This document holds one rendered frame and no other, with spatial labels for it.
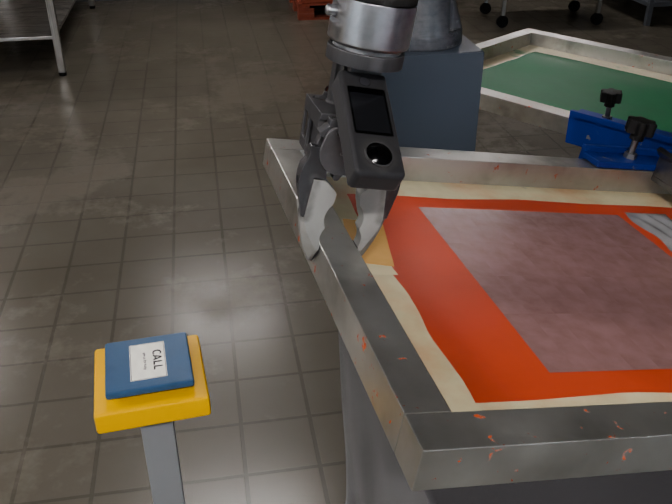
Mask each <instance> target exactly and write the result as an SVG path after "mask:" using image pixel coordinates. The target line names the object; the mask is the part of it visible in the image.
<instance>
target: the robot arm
mask: <svg viewBox="0 0 672 504"><path fill-rule="evenodd" d="M325 13H326V15H330V18H329V25H328V31H327V35H328V36H329V37H330V39H328V41H327V47H326V54H325V55H326V57H327V58H328V59H329V60H331V61H333V64H332V70H331V76H330V82H329V86H327V87H326V88H325V90H324V92H323V94H321V95H320V94H308V93H306V100H305V106H304V113H303V120H302V126H301V133H300V139H299V143H300V145H301V147H302V148H303V150H304V154H305V156H303V157H302V158H301V160H300V162H299V165H298V168H297V173H296V188H297V195H298V197H297V208H298V226H299V236H300V242H301V245H302V248H303V250H304V253H305V255H306V257H307V259H308V260H311V261H312V260H313V259H314V257H315V256H316V254H317V253H318V251H319V250H320V245H319V238H320V235H321V233H322V232H323V230H324V229H325V226H324V217H325V214H326V212H327V211H328V210H329V208H330V207H331V206H333V204H334V201H335V198H336V195H337V194H336V192H335V190H334V188H333V187H332V185H331V184H330V183H329V182H328V181H327V179H326V177H327V172H329V173H330V175H331V177H332V178H333V180H334V181H338V180H339V179H340V178H341V177H342V176H346V179H347V184H348V185H349V186H350V187H352V188H356V194H355V199H356V207H357V212H358V217H357V219H356V221H355V224H356V228H357V232H356V236H355V238H354V240H352V241H353V242H354V244H355V246H356V248H357V249H358V251H359V253H360V254H361V256H362V255H363V254H364V253H365V252H366V250H367V249H368V248H369V246H370V245H371V243H372V242H373V240H374V239H375V237H376V235H377V234H378V232H379V230H380V228H381V226H382V224H383V222H384V220H385V219H387V216H388V214H389V212H390V210H391V208H392V205H393V203H394V201H395V199H396V196H397V194H398V191H399V188H400V183H401V182H402V180H403V179H404V177H405V171H404V166H403V161H402V157H401V152H400V147H399V142H398V137H397V132H396V127H395V123H394V118H393V113H392V108H391V103H390V98H389V93H388V89H387V84H386V79H385V77H384V76H381V75H382V73H392V72H398V71H400V70H402V66H403V61H404V57H405V53H404V52H405V51H411V52H431V51H441V50H447V49H451V48H454V47H457V46H458V45H460V44H461V42H462V25H461V20H460V16H459V12H458V7H457V3H456V0H333V2H332V4H327V5H326V6H325ZM327 90H328V91H327ZM319 99H320V100H319ZM324 100H325V101H324ZM307 112H308V117H307ZM306 119H307V123H306ZM305 125H306V130H305ZM304 132H305V134H304Z"/></svg>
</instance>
